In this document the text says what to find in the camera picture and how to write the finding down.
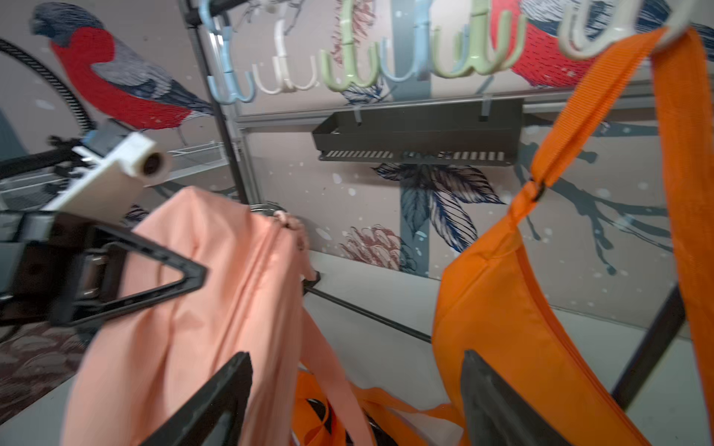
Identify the black perforated wall shelf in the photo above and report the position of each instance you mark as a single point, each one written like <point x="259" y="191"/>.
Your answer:
<point x="468" y="133"/>

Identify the white hook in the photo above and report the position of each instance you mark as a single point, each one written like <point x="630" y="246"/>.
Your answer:
<point x="283" y="79"/>
<point x="573" y="42"/>

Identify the pink sling bag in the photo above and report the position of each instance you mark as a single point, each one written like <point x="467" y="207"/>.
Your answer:
<point x="141" y="368"/>

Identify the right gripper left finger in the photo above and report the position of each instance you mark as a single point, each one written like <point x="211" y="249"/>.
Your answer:
<point x="215" y="414"/>

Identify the white wire mesh basket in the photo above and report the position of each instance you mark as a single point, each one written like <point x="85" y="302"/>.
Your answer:
<point x="34" y="190"/>

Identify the light blue hook far left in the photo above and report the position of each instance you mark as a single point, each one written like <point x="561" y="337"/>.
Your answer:
<point x="232" y="92"/>

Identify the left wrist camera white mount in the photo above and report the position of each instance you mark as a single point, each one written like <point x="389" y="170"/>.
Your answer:
<point x="121" y="163"/>

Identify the light green hook middle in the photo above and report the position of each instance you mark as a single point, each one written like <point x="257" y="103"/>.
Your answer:
<point x="339" y="64"/>

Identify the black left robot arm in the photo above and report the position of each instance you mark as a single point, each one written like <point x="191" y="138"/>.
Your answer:
<point x="42" y="119"/>

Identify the white hook far right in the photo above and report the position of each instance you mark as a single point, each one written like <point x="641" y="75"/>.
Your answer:
<point x="573" y="42"/>

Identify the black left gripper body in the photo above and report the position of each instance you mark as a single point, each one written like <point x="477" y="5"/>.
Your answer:
<point x="57" y="267"/>

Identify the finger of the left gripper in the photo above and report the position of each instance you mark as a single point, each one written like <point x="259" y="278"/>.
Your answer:
<point x="112" y="272"/>

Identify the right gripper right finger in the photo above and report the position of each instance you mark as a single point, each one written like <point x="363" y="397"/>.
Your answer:
<point x="495" y="413"/>

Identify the steel rice cooker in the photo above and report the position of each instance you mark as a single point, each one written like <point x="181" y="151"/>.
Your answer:
<point x="268" y="209"/>

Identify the light blue hook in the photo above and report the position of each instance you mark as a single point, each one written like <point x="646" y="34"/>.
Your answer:
<point x="232" y="92"/>
<point x="422" y="67"/>

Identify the bright orange sling bag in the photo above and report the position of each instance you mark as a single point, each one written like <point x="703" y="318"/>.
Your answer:
<point x="489" y="299"/>

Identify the light green hook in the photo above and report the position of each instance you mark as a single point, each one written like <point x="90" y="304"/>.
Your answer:
<point x="339" y="64"/>
<point x="481" y="57"/>

